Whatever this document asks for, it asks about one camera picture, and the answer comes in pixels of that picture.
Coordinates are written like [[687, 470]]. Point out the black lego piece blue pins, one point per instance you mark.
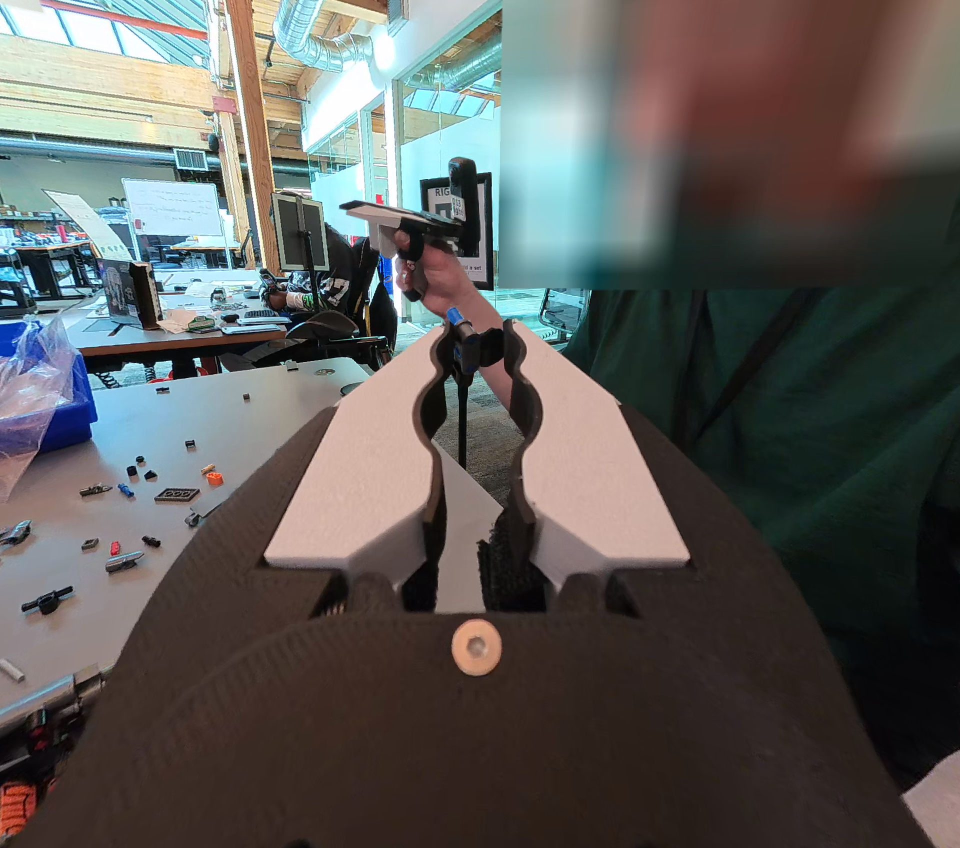
[[491, 345]]

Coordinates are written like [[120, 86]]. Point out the black office chair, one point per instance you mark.
[[330, 330]]

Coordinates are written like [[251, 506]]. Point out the blue plastic bin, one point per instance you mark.
[[84, 405]]

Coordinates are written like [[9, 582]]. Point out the grey lego car model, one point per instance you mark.
[[30, 702]]

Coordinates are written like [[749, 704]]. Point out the slanted white board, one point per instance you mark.
[[82, 218]]

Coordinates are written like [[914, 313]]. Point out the black framed sign on stand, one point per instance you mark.
[[480, 267]]

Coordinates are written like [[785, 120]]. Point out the grey board on stand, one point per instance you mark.
[[289, 229]]

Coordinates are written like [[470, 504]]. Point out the wooden office desk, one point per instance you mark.
[[150, 343]]

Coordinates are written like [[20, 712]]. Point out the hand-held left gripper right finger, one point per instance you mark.
[[600, 480]]

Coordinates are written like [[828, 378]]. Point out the scattered small lego pieces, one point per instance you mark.
[[176, 494]]

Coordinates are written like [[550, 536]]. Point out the person's right forearm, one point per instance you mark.
[[480, 308]]

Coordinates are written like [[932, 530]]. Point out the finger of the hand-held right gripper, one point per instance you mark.
[[386, 210]]

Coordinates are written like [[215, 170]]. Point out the pile of clear plastic bags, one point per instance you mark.
[[30, 398]]

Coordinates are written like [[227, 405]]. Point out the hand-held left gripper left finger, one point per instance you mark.
[[352, 480]]

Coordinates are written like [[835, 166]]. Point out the wooden support column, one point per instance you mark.
[[251, 113]]

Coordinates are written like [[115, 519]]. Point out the white wall vent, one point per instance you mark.
[[191, 159]]

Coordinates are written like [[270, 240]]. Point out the person's right hand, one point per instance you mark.
[[446, 285]]

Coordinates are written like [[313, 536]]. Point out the white whiteboard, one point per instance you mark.
[[172, 207]]

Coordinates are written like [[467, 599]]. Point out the dark cardboard box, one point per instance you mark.
[[124, 289]]

